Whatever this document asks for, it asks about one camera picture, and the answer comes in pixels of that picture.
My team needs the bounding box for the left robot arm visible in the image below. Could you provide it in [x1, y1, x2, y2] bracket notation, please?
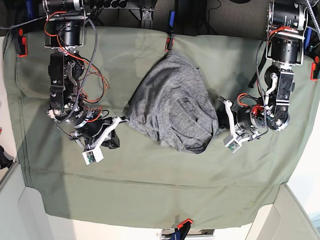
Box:
[219, 0, 320, 150]

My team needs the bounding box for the grey heathered T-shirt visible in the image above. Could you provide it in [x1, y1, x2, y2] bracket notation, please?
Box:
[125, 51, 219, 154]

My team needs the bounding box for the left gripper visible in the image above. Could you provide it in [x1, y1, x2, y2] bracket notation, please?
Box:
[216, 96, 266, 143]

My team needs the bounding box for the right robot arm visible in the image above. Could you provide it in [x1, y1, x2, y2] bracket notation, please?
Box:
[42, 0, 120, 150]

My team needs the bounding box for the grey metal table bracket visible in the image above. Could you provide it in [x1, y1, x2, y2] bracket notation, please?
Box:
[140, 8, 154, 30]

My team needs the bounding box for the olive green table cloth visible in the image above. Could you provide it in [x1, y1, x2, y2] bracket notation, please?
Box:
[3, 27, 320, 229]

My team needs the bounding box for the left edge black clamp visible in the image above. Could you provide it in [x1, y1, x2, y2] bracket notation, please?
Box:
[0, 146, 13, 170]

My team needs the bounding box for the bottom orange black clamp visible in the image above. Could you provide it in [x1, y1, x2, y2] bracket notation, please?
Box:
[169, 218, 193, 240]

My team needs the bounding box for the top left orange black clamp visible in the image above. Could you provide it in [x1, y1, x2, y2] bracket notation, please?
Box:
[12, 28, 28, 58]

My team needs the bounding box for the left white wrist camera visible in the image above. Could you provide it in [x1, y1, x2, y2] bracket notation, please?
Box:
[223, 135, 242, 154]

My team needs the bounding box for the right orange black clamp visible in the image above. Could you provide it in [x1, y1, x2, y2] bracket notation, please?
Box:
[310, 56, 320, 81]

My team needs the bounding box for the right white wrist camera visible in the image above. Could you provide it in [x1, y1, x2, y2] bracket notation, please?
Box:
[82, 147, 104, 165]

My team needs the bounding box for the top centre orange black clamp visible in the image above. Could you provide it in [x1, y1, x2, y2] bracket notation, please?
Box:
[164, 11, 175, 52]

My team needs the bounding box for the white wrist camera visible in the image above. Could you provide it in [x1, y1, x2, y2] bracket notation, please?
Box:
[223, 135, 242, 154]
[82, 147, 104, 165]

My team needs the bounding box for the orange black clamp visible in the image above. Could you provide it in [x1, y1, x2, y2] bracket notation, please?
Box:
[12, 28, 28, 58]
[169, 218, 193, 240]
[310, 56, 320, 81]
[164, 11, 175, 52]

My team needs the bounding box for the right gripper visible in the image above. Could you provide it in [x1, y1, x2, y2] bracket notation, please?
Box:
[69, 116, 129, 151]

